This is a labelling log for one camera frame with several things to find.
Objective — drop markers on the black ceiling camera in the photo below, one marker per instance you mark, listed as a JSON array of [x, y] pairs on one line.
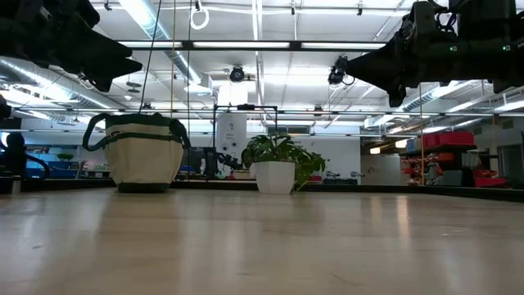
[[236, 74], [337, 73]]

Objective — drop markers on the white panel with dials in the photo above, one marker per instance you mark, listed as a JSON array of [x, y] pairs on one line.
[[231, 139]]

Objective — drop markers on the black aluminium rig frame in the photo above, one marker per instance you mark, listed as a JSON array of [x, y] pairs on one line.
[[368, 189]]

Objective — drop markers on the beige green gardening bag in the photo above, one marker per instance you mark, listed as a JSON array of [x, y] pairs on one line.
[[143, 164]]

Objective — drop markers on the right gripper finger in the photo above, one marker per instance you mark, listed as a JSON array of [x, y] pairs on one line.
[[398, 96], [385, 65]]

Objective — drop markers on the black frame stand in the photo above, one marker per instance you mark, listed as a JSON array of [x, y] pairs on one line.
[[214, 143]]

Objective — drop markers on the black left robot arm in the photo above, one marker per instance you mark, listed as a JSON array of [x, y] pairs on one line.
[[12, 24]]

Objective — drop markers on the red bin shelf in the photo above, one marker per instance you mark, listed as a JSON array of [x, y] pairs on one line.
[[450, 139]]

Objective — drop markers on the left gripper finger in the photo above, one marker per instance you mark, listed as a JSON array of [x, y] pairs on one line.
[[108, 47], [110, 69]]

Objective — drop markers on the green plant in white pot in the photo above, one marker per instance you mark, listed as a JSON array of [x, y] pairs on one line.
[[274, 176]]

